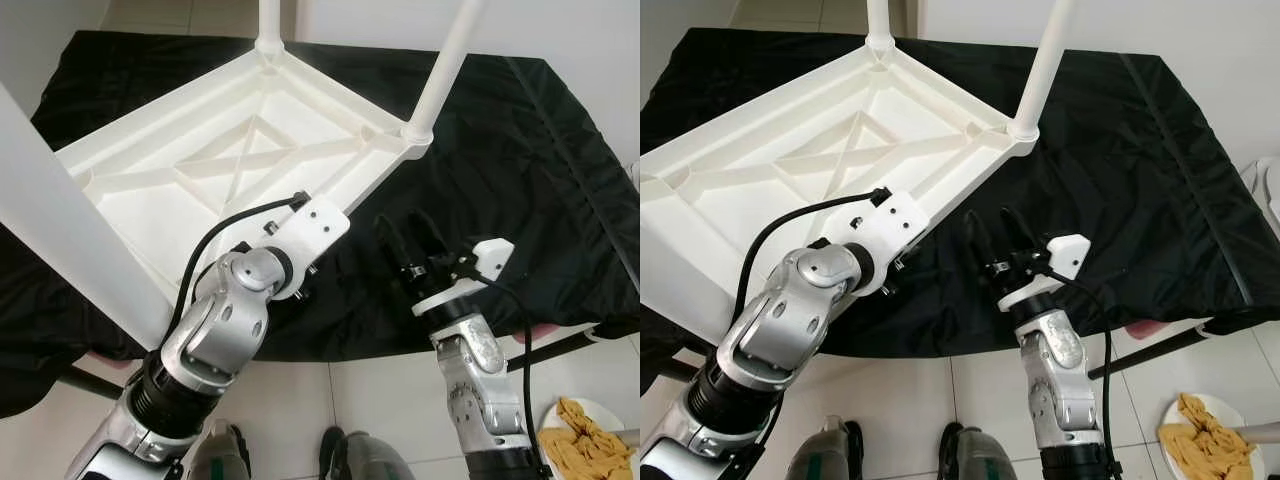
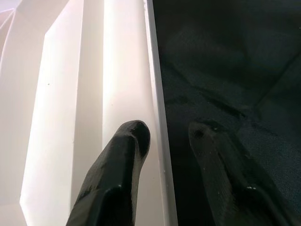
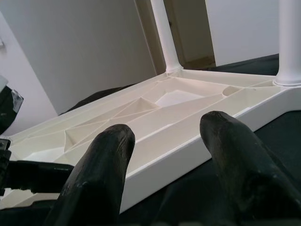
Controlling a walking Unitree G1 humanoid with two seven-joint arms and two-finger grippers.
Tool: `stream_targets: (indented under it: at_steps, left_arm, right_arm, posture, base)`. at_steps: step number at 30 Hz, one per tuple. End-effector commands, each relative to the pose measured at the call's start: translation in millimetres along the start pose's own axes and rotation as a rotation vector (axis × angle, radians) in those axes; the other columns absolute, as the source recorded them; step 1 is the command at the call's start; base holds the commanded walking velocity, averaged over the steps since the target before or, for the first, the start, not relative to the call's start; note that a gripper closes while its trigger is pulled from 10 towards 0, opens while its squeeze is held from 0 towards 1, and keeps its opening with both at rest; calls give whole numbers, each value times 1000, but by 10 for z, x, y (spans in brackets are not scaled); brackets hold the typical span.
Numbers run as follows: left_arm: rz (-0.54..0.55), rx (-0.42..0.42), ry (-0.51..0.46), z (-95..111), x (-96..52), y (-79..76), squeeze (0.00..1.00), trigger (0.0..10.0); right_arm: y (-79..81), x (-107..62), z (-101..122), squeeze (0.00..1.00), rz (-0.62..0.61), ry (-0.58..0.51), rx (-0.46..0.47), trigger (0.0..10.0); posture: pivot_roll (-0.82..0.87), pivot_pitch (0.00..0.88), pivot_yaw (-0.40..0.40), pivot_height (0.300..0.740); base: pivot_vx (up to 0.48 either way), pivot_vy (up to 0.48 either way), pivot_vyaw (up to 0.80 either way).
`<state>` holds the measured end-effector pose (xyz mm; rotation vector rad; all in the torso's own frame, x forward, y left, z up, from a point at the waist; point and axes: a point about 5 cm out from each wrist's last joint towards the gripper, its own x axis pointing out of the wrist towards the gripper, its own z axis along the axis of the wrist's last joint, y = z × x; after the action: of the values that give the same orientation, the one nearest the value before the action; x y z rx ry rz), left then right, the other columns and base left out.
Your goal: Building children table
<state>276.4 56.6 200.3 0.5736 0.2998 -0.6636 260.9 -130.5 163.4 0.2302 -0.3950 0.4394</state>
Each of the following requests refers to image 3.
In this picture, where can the beige door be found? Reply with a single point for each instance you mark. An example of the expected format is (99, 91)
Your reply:
(192, 35)

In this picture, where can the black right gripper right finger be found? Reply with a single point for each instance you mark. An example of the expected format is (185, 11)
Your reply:
(247, 174)

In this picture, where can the white plastic children table top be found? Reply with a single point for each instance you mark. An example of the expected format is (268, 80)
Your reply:
(178, 141)

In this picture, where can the white plastic table leg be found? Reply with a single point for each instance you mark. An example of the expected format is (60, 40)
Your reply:
(168, 35)
(290, 42)

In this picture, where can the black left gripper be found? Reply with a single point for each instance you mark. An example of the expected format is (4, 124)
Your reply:
(3, 164)

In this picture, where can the black tablecloth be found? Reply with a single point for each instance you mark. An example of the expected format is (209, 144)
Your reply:
(282, 136)

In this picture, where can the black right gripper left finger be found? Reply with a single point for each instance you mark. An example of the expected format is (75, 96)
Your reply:
(94, 179)

